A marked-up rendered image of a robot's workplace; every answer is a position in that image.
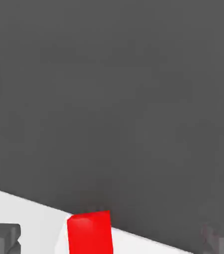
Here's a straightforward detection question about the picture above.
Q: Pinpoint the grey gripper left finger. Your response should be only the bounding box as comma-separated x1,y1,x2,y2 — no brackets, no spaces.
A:
0,223,22,254

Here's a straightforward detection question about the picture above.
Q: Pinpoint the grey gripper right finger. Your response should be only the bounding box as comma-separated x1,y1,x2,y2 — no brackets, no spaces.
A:
201,222,224,254

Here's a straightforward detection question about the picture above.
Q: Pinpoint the small red cube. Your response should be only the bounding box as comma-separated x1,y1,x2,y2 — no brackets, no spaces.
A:
67,210,114,254

